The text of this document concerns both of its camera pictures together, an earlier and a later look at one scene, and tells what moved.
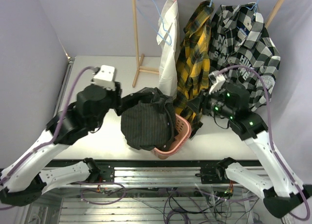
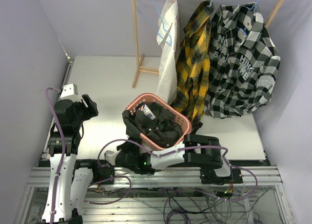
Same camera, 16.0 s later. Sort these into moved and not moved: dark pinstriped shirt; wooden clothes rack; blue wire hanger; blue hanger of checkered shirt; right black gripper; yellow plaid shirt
Moved: dark pinstriped shirt; right black gripper
Not moved: wooden clothes rack; blue hanger of checkered shirt; blue wire hanger; yellow plaid shirt
